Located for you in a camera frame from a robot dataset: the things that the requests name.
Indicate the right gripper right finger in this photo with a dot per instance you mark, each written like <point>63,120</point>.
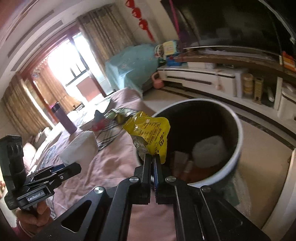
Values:
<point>201,213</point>

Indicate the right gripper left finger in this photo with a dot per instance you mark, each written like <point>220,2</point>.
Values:
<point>103,214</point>

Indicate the yellow snack packet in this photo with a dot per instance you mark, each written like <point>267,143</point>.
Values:
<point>149,134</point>

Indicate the white rimmed trash bin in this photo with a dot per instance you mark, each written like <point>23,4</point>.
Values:
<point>192,121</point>

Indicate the person's left hand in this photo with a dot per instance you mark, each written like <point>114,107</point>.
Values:
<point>34,223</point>

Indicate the pink sofa cushion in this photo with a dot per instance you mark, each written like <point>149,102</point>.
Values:
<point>29,152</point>

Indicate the white tissue box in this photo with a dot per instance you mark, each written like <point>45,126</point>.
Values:
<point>81,150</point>

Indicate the pink table cloth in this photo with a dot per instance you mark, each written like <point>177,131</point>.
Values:
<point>116,162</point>

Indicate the purple thermos bottle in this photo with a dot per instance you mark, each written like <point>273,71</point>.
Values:
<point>63,118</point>

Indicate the plaid cloth mat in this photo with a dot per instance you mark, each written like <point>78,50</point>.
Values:
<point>110,131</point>

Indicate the red crumpled can wrapper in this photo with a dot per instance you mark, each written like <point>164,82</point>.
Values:
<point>99,121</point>

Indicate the green snack bag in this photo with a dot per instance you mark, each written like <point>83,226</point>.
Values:
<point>120,115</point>

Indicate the white TV cabinet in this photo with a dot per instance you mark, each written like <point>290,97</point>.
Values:
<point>225,81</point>

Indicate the pink kettlebell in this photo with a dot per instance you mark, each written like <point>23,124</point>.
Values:
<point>157,82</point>

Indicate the teal covered furniture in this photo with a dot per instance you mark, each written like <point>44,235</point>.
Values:
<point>132,67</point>

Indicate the toy phone yellow blue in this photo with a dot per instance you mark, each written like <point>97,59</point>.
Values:
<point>166,53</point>

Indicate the brown striped curtain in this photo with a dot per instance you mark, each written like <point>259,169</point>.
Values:
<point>106,32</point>

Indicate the black flat television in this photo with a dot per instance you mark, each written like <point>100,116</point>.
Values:
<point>267,26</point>

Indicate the red hanging decoration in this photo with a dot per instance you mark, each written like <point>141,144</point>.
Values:
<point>142,23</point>

